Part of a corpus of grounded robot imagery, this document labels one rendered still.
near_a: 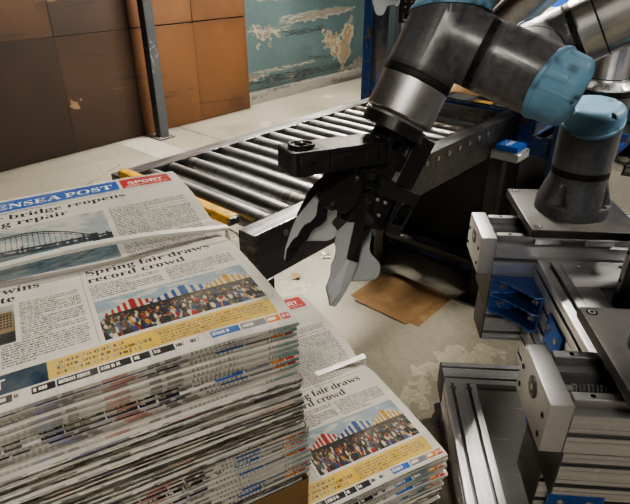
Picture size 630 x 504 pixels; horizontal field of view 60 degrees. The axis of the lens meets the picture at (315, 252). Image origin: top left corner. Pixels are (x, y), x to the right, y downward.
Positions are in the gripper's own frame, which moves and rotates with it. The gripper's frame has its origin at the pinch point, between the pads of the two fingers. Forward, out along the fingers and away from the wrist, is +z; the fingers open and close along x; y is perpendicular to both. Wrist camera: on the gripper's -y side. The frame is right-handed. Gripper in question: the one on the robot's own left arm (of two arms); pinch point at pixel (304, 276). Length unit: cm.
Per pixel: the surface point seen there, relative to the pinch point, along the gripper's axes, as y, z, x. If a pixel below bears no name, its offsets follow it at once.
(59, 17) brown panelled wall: 12, -3, 383
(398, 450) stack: 11.0, 12.0, -14.8
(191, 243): -14.4, -0.3, 0.2
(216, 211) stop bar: 15, 10, 57
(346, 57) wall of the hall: 306, -90, 506
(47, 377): -27.1, 6.5, -14.6
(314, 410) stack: 6.3, 14.5, -5.1
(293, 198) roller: 34, 3, 61
